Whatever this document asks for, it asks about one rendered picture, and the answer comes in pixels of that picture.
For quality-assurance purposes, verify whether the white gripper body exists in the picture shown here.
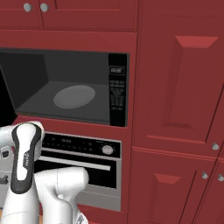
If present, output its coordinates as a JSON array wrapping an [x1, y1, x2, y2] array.
[[0, 158, 13, 177]]

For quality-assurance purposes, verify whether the black microwave door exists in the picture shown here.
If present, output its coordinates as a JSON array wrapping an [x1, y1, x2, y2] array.
[[0, 68, 18, 127]]

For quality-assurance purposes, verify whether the grey microwave turntable plate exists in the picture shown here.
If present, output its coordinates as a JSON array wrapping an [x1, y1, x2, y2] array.
[[52, 84, 96, 110]]

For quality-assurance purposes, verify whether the black built-in microwave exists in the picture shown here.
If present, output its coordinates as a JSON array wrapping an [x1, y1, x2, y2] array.
[[0, 47, 130, 128]]

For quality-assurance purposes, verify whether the silver built-in oven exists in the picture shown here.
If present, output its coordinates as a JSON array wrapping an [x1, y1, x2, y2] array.
[[33, 130, 123, 213]]

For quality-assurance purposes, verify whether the silver oven knob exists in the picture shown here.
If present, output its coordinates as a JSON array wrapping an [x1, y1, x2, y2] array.
[[101, 144, 115, 156]]

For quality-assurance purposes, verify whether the tall red cupboard door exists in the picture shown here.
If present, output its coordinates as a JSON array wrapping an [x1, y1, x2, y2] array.
[[132, 0, 224, 158]]

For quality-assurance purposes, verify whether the silver oven door handle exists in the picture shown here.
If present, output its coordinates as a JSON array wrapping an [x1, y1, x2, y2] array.
[[37, 155, 112, 172]]

